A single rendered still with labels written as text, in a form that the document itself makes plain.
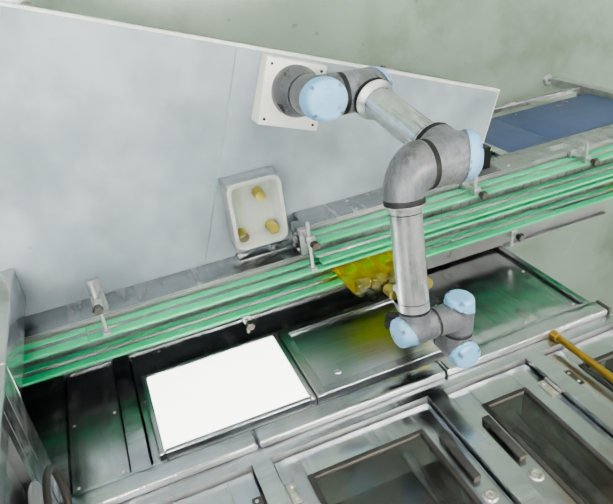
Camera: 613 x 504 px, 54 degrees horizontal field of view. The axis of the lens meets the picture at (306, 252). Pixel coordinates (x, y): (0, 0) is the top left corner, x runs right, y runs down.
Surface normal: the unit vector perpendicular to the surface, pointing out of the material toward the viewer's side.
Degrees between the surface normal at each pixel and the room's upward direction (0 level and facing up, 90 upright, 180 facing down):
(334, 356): 90
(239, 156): 0
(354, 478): 90
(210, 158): 0
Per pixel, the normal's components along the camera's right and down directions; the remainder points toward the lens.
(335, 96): 0.28, 0.37
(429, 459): -0.11, -0.87
